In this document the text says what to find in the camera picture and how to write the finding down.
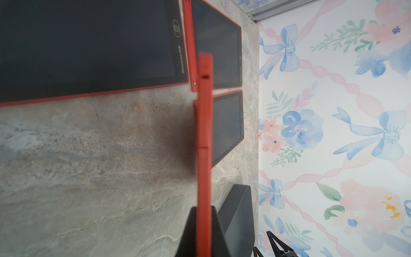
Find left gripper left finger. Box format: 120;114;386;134
175;207;197;257

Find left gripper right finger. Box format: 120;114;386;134
211;206;231;257

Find red writing tablet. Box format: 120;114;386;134
183;1;243;92
196;53;213;257
1;1;188;107
211;91;244;167

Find dark grey storage box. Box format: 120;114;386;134
218;184;255;257

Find left aluminium corner post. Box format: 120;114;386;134
246;0;316;22

